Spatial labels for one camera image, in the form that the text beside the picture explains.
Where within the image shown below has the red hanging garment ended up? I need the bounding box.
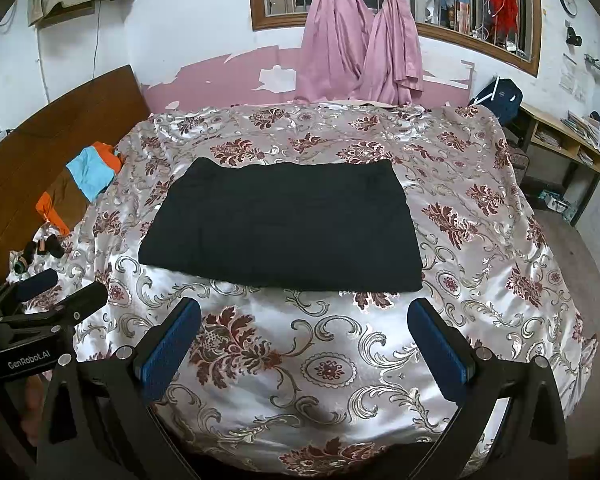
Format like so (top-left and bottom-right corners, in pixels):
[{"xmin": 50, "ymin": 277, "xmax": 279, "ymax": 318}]
[{"xmin": 485, "ymin": 0, "xmax": 518, "ymax": 36}]

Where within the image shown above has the stack of books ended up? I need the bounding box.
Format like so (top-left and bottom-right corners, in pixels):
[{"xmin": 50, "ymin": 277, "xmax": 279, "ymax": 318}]
[{"xmin": 562, "ymin": 110, "xmax": 600, "ymax": 150}]

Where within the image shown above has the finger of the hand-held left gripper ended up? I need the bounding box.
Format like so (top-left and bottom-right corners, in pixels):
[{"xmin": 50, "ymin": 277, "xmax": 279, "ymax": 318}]
[
  {"xmin": 10, "ymin": 268, "xmax": 60, "ymax": 307},
  {"xmin": 25, "ymin": 281, "xmax": 108, "ymax": 332}
]

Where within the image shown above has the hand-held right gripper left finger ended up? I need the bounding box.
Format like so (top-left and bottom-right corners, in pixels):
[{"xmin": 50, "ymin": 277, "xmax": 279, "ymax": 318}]
[{"xmin": 36, "ymin": 297, "xmax": 203, "ymax": 480}]

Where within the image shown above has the light wooden shelf desk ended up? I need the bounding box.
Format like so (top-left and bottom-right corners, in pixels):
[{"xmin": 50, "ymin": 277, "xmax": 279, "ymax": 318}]
[{"xmin": 512, "ymin": 102, "xmax": 600, "ymax": 226}]

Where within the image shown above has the teal white box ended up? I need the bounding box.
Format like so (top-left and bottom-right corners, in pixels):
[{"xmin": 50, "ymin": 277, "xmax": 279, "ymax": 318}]
[{"xmin": 540, "ymin": 190, "xmax": 573, "ymax": 213}]

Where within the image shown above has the brown wooden headboard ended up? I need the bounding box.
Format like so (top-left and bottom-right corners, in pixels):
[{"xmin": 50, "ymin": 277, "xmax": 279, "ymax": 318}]
[{"xmin": 0, "ymin": 64, "xmax": 151, "ymax": 281}]

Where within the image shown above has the orange blue brown pillow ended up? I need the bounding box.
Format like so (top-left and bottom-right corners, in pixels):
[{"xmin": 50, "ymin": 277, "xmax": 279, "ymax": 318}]
[{"xmin": 35, "ymin": 142, "xmax": 126, "ymax": 236}]

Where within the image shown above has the white wall paper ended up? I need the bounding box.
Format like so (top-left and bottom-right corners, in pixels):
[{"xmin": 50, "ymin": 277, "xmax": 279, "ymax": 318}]
[{"xmin": 557, "ymin": 52, "xmax": 578, "ymax": 91}]

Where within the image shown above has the pink curtain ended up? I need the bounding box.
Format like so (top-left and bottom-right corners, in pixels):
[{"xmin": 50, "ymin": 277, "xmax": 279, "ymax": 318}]
[
  {"xmin": 295, "ymin": 0, "xmax": 381, "ymax": 103},
  {"xmin": 352, "ymin": 0, "xmax": 425, "ymax": 106}
]

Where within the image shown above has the black jacket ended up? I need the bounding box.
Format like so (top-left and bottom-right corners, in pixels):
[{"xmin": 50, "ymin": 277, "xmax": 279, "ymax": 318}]
[{"xmin": 137, "ymin": 156, "xmax": 424, "ymax": 293}]

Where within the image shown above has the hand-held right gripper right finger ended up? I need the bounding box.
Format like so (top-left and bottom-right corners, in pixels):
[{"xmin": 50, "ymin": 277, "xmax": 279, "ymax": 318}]
[{"xmin": 406, "ymin": 297, "xmax": 568, "ymax": 480}]

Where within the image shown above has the floral satin bed cover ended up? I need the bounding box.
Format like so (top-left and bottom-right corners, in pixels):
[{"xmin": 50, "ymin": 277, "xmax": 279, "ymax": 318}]
[{"xmin": 5, "ymin": 102, "xmax": 600, "ymax": 480}]

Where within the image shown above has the dark blue backpack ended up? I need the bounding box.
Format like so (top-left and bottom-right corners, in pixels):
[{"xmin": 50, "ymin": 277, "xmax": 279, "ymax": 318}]
[{"xmin": 470, "ymin": 77, "xmax": 523, "ymax": 126}]

